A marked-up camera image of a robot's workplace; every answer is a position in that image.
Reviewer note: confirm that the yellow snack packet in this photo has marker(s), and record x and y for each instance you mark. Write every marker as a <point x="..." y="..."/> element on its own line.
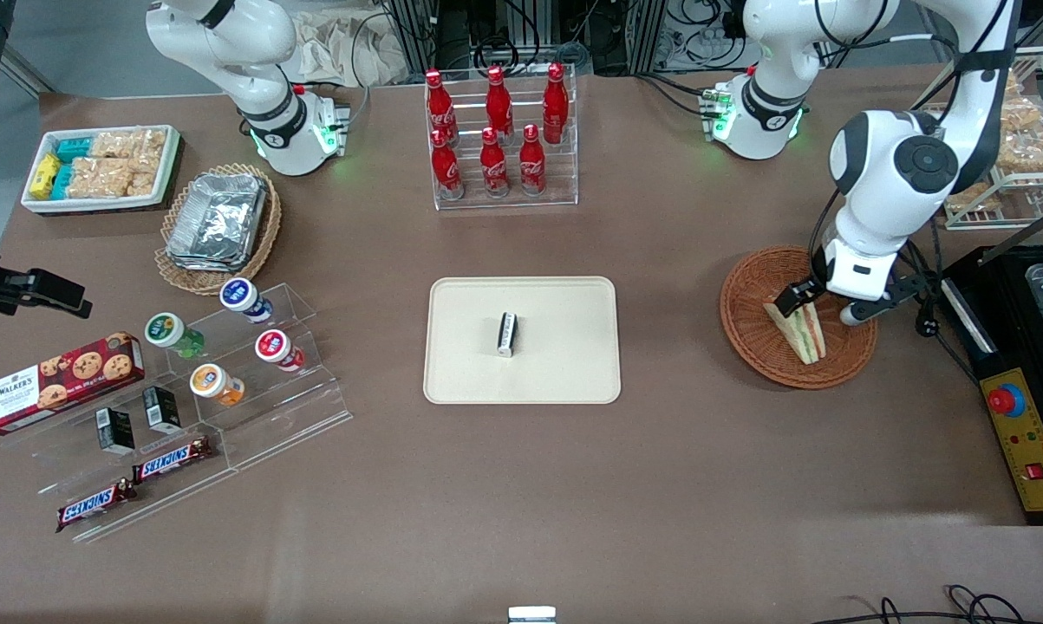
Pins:
<point x="44" y="176"/>

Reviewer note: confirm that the orange lid jar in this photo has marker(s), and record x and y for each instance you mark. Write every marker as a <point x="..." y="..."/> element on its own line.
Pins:
<point x="209" y="380"/>

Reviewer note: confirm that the teal snack packet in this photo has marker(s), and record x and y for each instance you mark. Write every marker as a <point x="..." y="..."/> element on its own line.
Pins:
<point x="75" y="149"/>
<point x="63" y="180"/>

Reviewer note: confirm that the beige cloth bag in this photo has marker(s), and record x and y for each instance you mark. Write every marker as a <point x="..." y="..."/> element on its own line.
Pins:
<point x="348" y="48"/>

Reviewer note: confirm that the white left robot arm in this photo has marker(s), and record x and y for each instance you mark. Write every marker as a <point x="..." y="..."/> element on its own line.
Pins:
<point x="885" y="165"/>

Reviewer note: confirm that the stack of foil trays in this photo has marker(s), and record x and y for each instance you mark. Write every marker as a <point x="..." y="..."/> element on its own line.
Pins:
<point x="218" y="221"/>

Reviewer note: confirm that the brown round wicker basket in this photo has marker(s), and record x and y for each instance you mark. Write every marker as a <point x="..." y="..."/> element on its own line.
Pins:
<point x="777" y="355"/>

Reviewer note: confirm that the triangular sandwich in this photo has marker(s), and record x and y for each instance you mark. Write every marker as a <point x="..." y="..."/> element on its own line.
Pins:
<point x="800" y="334"/>

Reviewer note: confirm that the small black white box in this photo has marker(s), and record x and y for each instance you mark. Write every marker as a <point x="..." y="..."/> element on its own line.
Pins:
<point x="507" y="334"/>

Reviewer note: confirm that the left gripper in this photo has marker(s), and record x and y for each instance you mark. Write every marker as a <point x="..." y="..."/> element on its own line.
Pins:
<point x="805" y="291"/>

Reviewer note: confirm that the small white block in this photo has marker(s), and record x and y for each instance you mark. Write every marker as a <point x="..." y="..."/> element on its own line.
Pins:
<point x="531" y="615"/>

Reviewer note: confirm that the red cola bottle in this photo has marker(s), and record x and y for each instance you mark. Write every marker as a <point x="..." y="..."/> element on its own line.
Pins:
<point x="498" y="100"/>
<point x="531" y="165"/>
<point x="493" y="166"/>
<point x="446" y="169"/>
<point x="556" y="104"/>
<point x="440" y="104"/>

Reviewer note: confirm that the blue lid jar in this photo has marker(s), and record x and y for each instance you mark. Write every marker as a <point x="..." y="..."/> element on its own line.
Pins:
<point x="240" y="295"/>

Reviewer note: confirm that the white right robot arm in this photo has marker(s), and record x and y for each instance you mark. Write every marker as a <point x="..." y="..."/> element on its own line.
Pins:
<point x="265" y="95"/>

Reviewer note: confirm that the clear acrylic stepped display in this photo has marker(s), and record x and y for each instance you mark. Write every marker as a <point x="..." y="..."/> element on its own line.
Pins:
<point x="287" y="416"/>

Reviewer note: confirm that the bagged fried snack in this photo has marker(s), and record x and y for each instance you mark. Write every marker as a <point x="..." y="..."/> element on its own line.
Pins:
<point x="1034" y="153"/>
<point x="1026" y="108"/>
<point x="972" y="198"/>

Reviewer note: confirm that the red emergency stop button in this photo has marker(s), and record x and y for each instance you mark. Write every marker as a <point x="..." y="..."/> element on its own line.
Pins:
<point x="1007" y="400"/>

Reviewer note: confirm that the beige plastic tray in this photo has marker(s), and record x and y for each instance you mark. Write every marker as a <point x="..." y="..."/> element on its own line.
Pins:
<point x="564" y="347"/>

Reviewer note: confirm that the clear acrylic bottle rack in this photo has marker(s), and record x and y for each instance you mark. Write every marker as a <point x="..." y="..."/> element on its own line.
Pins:
<point x="564" y="173"/>

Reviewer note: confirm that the Snickers bar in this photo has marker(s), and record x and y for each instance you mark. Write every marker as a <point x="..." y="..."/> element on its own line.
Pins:
<point x="172" y="459"/>
<point x="94" y="506"/>

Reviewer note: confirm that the black machine with yellow panel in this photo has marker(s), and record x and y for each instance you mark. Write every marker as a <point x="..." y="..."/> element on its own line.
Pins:
<point x="1020" y="459"/>

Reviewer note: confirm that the small black carton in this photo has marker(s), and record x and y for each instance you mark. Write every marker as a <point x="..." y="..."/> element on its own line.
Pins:
<point x="115" y="431"/>
<point x="161" y="410"/>

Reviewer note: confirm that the red Walkers cookie box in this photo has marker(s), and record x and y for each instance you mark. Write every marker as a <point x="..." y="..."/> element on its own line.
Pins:
<point x="61" y="381"/>

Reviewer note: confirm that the rice cracker bag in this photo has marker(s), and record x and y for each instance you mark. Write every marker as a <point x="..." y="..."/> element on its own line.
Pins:
<point x="101" y="178"/>
<point x="127" y="141"/>
<point x="144" y="178"/>

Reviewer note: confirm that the green lid jar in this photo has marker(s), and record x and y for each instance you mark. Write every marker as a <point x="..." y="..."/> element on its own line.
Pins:
<point x="166" y="329"/>

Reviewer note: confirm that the white rectangular snack tray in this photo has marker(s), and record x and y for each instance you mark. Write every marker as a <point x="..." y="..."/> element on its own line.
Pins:
<point x="170" y="156"/>

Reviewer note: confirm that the red lid jar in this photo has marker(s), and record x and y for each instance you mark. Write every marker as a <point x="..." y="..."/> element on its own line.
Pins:
<point x="272" y="346"/>

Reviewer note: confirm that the light oval wicker basket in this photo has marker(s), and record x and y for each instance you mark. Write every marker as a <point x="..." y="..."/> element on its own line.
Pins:
<point x="265" y="234"/>

